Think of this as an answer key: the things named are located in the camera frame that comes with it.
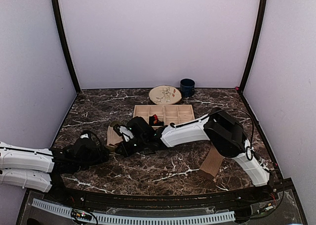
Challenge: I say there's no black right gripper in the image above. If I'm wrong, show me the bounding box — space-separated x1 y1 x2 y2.
115 136 147 158

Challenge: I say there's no beige striped sock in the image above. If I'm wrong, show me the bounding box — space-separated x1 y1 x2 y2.
106 120 123 153

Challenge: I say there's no black argyle sock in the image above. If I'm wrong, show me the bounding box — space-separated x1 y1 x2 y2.
149 114 164 127

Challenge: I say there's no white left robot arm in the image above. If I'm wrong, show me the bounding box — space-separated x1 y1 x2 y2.
0 131 110 203

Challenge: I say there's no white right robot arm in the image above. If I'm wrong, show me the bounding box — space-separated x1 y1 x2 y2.
113 107 271 202

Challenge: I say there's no wooden compartment tray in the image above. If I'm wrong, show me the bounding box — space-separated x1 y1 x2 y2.
133 105 195 129

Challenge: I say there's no patterned ceramic plate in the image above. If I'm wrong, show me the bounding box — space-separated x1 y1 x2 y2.
149 85 182 105

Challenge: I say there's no dark blue mug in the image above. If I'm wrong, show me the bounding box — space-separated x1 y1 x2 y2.
180 79 195 98

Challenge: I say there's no tan plain sock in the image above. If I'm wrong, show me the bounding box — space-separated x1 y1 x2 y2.
197 145 224 180

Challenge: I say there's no white slotted cable duct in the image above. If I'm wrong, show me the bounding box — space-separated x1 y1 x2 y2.
32 198 236 225

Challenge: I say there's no left black corner post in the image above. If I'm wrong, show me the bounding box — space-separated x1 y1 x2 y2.
51 0 81 94

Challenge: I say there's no black corner post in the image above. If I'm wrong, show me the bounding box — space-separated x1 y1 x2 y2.
51 0 81 94
238 0 267 94

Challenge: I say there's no right black corner post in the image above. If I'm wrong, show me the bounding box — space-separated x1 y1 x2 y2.
238 0 267 94

